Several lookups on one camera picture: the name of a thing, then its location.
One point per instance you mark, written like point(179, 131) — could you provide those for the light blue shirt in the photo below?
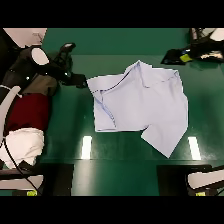
point(146, 103)

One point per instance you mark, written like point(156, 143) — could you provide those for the white garment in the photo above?
point(23, 145)

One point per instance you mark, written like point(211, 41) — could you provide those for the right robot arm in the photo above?
point(206, 178)

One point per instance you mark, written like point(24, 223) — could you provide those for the grey-brown garment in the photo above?
point(43, 85)

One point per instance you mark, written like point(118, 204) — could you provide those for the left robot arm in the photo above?
point(39, 56)

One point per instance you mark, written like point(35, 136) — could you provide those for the pale pink garment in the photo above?
point(23, 36)

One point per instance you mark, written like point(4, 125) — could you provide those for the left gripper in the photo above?
point(77, 80)

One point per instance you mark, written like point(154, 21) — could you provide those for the dark red garment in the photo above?
point(29, 111)

